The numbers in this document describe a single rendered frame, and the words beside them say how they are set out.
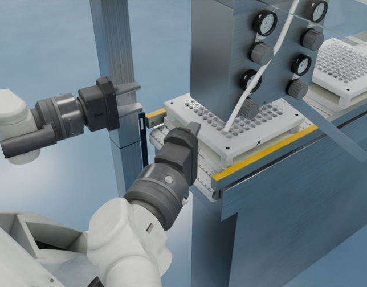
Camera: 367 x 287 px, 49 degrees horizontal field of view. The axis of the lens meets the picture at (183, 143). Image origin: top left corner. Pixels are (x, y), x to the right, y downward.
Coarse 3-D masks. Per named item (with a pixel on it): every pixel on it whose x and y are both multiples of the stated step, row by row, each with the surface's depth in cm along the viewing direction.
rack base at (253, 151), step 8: (168, 120) 101; (176, 120) 101; (168, 128) 102; (280, 136) 96; (288, 136) 96; (200, 144) 94; (264, 144) 94; (272, 144) 94; (200, 152) 93; (208, 152) 91; (248, 152) 91; (256, 152) 91; (208, 160) 91; (216, 160) 89; (240, 160) 89; (216, 168) 89; (224, 168) 87
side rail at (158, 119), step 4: (340, 40) 135; (344, 40) 135; (348, 40) 135; (352, 40) 137; (352, 44) 138; (164, 112) 102; (156, 116) 101; (160, 116) 102; (164, 116) 103; (148, 120) 100; (152, 120) 101; (156, 120) 102; (160, 120) 103; (148, 124) 101; (152, 124) 102; (156, 124) 103; (148, 128) 102
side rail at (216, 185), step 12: (348, 108) 103; (360, 108) 105; (336, 120) 101; (348, 120) 105; (312, 132) 96; (288, 144) 93; (300, 144) 96; (276, 156) 92; (252, 168) 89; (228, 180) 85
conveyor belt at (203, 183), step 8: (360, 48) 138; (304, 96) 114; (288, 104) 111; (312, 104) 111; (320, 104) 111; (320, 112) 108; (328, 112) 108; (160, 128) 103; (304, 128) 103; (152, 136) 102; (160, 136) 101; (160, 144) 100; (200, 160) 93; (200, 168) 91; (208, 168) 91; (200, 176) 90; (208, 176) 89; (200, 184) 89; (208, 184) 88; (208, 192) 87; (216, 200) 90
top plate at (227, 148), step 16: (176, 112) 96; (192, 112) 96; (288, 112) 96; (208, 128) 91; (256, 128) 91; (272, 128) 91; (288, 128) 93; (208, 144) 88; (224, 144) 86; (240, 144) 86; (256, 144) 88
